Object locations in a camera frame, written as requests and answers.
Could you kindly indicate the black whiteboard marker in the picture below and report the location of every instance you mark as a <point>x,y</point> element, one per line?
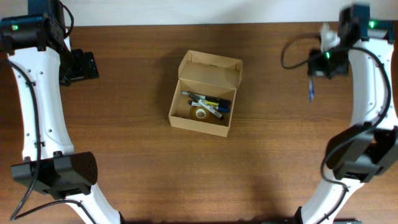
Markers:
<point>208,107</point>

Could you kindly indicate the black permanent marker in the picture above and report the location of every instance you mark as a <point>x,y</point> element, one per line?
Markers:
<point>187,93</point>

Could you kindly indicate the yellow highlighter marker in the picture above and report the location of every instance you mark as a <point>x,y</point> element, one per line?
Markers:
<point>220,103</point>

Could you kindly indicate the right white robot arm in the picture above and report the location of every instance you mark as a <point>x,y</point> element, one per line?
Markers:
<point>361,47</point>

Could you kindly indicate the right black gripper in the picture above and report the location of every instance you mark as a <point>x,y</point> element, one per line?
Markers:
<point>313,68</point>

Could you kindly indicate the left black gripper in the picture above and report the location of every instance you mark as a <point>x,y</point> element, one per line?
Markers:
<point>86,66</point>

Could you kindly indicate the blue whiteboard marker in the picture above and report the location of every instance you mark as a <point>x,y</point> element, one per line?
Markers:
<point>220,109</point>

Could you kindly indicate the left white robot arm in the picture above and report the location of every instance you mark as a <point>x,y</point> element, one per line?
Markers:
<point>39,52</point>

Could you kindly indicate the brown cardboard box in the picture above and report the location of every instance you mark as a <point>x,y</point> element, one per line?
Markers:
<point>208,75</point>

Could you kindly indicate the blue ballpoint pen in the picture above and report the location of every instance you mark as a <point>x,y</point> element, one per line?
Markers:
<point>311,90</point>

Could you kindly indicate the black clear ballpoint pen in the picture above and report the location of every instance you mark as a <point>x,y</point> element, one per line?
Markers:
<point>213,98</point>

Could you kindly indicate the yellow clear tape roll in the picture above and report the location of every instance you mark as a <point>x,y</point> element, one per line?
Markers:
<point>200,113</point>

